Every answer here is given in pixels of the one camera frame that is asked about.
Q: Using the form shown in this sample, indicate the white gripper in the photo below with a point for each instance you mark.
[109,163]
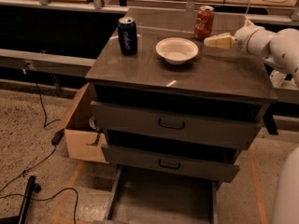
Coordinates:
[242,40]

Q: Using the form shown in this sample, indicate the red coke can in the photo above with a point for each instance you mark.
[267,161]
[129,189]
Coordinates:
[204,22]

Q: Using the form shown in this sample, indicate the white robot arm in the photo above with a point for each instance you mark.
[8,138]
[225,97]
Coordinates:
[280,51]

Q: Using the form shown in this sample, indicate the grey drawer cabinet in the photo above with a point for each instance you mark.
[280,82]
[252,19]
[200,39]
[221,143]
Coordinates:
[219,84]

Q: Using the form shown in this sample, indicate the blue pepsi can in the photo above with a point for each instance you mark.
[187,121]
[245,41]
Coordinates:
[127,35]

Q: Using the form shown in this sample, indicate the grey top drawer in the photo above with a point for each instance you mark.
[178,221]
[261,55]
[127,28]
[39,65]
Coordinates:
[175,126]

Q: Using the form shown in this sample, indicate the grey middle drawer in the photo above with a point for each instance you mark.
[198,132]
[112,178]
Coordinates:
[210,170]

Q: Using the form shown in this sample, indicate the grey open bottom drawer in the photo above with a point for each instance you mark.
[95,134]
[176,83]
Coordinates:
[140,196]

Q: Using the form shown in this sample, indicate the clear sanitizer bottle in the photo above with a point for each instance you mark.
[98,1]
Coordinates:
[277,78]

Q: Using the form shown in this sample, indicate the white bowl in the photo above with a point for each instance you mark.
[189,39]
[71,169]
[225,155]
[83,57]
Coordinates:
[176,50]

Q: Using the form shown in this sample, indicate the cardboard box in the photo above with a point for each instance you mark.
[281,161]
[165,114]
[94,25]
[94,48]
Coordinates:
[82,140]

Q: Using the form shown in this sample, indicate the black power adapter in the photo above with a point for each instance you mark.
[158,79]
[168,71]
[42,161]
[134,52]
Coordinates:
[57,137]

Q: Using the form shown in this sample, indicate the black metal stand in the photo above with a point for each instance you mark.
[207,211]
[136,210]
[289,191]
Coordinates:
[21,217]

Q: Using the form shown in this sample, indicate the grey metal rail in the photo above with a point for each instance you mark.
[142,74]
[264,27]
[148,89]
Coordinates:
[43,62]

